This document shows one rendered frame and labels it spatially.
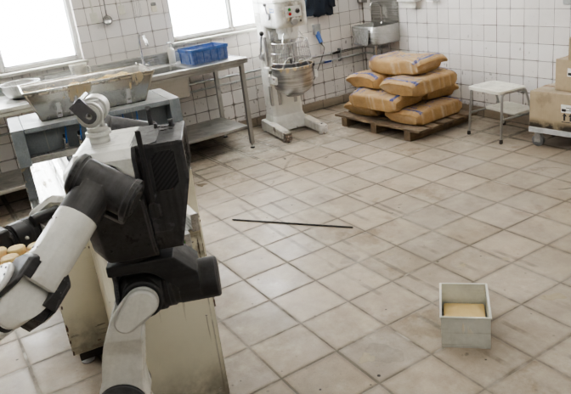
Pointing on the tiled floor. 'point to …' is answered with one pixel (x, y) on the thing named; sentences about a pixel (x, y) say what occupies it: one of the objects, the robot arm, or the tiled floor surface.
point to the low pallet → (404, 124)
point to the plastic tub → (465, 315)
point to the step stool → (500, 101)
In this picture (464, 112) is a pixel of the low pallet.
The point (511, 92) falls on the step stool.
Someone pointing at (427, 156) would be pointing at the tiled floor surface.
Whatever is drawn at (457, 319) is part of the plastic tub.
